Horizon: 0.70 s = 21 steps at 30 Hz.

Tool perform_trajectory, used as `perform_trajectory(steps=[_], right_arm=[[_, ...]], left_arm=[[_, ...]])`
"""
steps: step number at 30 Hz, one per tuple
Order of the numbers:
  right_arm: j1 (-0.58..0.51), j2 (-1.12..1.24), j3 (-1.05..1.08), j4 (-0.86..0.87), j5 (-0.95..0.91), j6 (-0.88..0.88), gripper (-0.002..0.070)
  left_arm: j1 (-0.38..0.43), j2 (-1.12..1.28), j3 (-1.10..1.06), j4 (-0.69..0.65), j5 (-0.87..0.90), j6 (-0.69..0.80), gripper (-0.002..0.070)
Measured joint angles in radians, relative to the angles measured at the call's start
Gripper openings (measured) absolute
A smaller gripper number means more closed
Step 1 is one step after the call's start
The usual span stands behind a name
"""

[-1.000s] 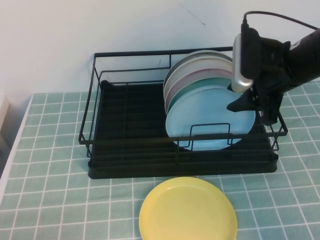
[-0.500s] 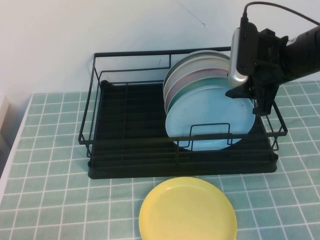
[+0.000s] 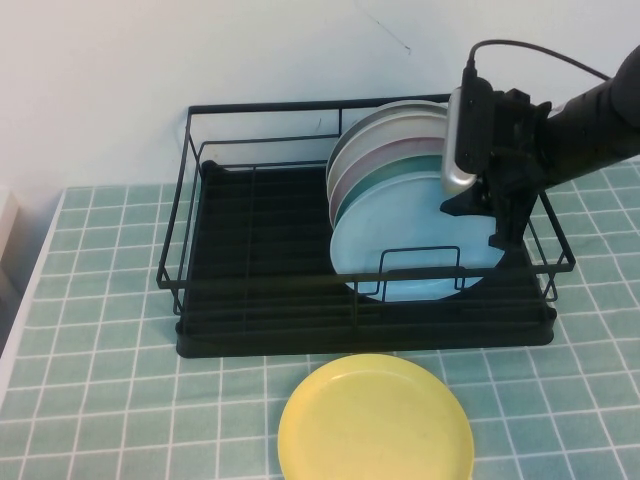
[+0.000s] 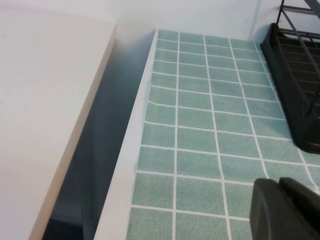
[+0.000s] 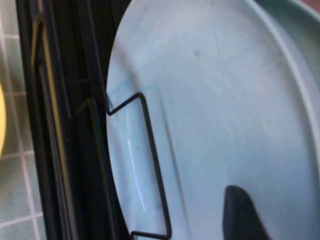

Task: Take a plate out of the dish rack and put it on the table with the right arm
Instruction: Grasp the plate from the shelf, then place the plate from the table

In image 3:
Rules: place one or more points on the green checked tablecloth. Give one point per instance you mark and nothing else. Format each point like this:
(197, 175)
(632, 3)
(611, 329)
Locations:
(100, 400)

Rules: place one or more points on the light blue plate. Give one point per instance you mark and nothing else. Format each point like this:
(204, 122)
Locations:
(400, 220)

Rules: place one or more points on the pink plate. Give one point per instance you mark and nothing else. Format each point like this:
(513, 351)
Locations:
(395, 147)

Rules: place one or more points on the yellow plate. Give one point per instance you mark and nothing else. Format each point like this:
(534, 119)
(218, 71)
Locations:
(375, 425)

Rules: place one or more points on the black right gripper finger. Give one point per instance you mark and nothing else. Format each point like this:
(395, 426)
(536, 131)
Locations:
(512, 225)
(465, 205)

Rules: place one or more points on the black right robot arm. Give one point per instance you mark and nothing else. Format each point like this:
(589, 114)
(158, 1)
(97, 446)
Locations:
(590, 125)

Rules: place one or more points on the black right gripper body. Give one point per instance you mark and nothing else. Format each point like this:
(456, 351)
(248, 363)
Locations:
(517, 140)

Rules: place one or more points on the cream plate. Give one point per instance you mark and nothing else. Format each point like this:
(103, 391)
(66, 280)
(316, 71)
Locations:
(380, 127)

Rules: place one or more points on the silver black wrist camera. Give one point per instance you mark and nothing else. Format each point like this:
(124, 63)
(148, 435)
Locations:
(465, 135)

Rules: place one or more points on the olive grey plate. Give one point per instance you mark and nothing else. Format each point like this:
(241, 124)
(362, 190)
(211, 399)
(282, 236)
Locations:
(400, 106)

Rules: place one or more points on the green plate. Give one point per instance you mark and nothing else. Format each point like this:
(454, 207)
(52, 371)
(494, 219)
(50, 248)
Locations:
(370, 175)

